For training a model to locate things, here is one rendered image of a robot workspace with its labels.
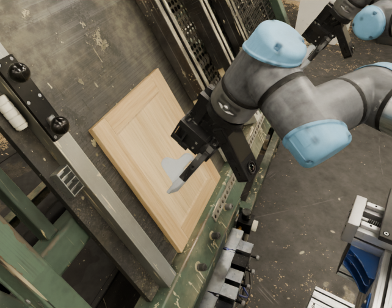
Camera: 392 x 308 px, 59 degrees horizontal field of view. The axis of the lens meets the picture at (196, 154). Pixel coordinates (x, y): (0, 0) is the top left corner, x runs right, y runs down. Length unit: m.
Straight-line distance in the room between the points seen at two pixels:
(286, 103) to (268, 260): 1.83
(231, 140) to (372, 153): 2.66
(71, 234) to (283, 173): 2.05
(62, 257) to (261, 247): 1.55
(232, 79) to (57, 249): 0.61
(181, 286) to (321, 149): 0.76
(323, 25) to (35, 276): 1.02
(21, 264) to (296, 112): 0.59
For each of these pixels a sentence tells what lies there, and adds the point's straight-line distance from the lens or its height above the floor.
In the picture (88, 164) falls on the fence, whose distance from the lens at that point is 0.89.
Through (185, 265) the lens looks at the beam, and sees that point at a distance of 1.12.
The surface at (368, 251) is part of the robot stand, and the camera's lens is 1.26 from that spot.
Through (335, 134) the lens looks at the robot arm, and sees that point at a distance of 0.45.
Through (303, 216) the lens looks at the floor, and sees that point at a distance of 2.49.
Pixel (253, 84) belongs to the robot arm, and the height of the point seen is 1.62.
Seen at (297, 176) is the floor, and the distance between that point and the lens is 2.76.
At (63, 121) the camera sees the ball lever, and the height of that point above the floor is 1.46.
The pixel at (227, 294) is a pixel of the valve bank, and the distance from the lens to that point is 1.23.
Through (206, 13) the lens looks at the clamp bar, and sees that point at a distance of 1.49.
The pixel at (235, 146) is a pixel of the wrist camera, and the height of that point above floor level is 1.48.
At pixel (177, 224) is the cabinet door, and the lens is 1.14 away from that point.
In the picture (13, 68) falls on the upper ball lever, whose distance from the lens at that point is 0.72.
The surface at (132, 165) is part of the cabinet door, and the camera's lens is 1.02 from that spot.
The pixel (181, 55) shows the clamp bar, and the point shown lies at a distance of 1.26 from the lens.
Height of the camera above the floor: 1.85
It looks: 41 degrees down
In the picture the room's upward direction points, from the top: straight up
